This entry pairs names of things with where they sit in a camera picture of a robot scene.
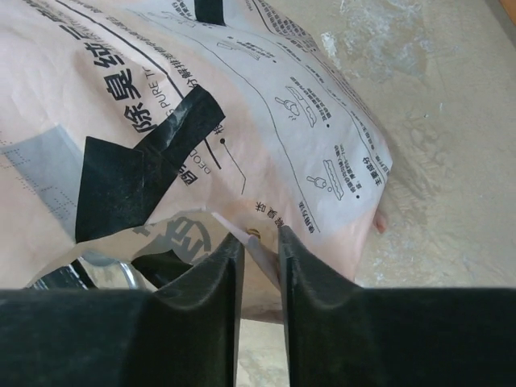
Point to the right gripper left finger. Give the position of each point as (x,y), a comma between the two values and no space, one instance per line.
(184,334)

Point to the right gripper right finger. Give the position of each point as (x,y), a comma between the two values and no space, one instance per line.
(338,333)

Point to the pink cat litter bag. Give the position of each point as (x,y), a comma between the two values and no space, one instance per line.
(119,114)

